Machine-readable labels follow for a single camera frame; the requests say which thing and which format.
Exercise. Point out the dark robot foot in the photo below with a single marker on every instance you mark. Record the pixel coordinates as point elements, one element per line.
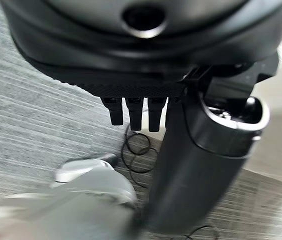
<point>111,158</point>

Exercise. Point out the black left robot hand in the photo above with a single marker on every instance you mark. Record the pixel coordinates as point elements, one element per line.
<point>141,62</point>

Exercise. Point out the silver robot leg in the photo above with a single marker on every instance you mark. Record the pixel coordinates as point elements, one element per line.
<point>56,200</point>

